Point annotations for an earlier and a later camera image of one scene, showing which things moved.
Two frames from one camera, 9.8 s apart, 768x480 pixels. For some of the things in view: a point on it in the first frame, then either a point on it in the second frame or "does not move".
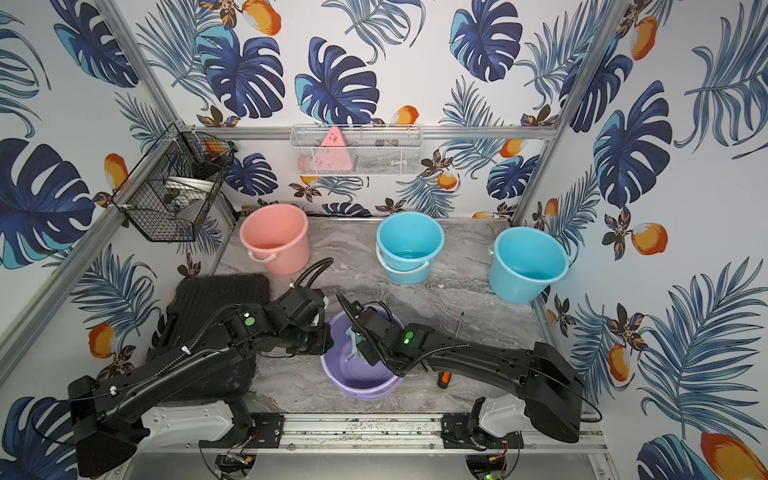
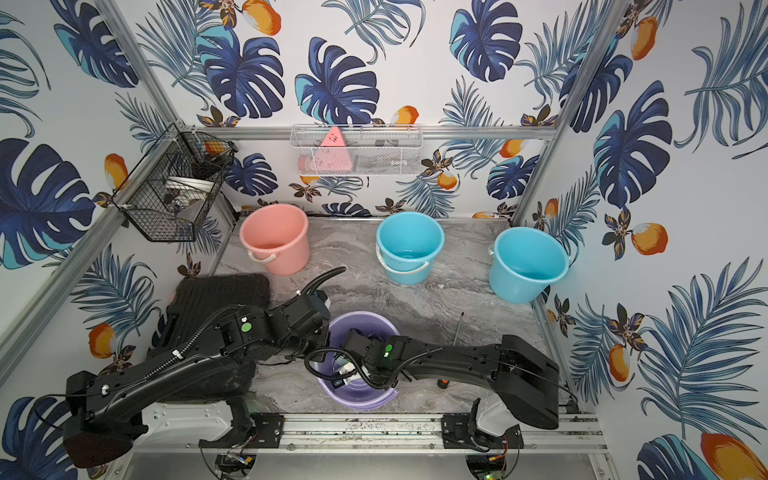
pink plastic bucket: (278, 235) does not move
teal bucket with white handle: (406, 246) does not move
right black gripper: (368, 355) -> (371, 339)
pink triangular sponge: (332, 155) does not move
